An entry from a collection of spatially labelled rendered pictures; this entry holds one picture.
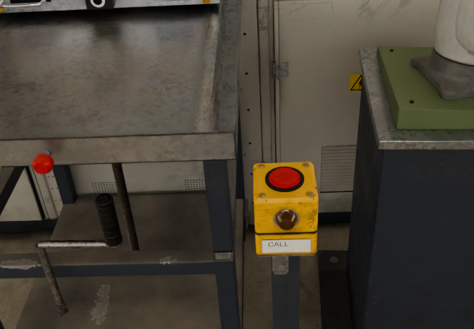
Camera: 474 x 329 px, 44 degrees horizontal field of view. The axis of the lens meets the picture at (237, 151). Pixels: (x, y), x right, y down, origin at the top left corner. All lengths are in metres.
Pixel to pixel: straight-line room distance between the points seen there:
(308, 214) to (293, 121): 1.00
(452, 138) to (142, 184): 1.09
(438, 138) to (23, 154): 0.72
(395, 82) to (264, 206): 0.55
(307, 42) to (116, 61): 0.60
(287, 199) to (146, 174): 1.19
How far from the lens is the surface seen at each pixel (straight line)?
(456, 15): 1.15
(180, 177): 1.87
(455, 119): 1.13
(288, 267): 0.83
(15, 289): 1.97
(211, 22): 1.30
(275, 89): 1.66
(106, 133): 0.97
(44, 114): 1.06
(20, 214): 2.08
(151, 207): 1.84
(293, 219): 0.72
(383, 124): 1.13
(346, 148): 1.79
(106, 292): 1.63
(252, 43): 1.61
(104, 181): 1.92
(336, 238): 1.95
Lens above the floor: 1.37
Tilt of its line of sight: 36 degrees down
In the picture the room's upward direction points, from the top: 4 degrees counter-clockwise
